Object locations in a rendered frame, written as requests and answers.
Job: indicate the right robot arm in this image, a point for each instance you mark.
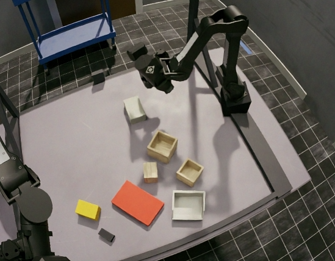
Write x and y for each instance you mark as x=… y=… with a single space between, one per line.
x=35 y=204

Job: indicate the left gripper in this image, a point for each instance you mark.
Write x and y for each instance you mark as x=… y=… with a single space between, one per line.
x=134 y=53

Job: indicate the white open box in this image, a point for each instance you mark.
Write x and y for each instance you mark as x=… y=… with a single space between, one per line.
x=188 y=205

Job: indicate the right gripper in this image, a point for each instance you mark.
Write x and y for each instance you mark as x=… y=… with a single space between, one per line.
x=39 y=243

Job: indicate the orange-red flat rectangular block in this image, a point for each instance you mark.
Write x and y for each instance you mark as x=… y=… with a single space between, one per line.
x=137 y=203

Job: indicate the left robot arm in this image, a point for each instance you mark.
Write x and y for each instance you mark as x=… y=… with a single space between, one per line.
x=235 y=24

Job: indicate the yellow rectangular block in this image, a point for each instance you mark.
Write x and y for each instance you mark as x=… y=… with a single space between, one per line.
x=88 y=210

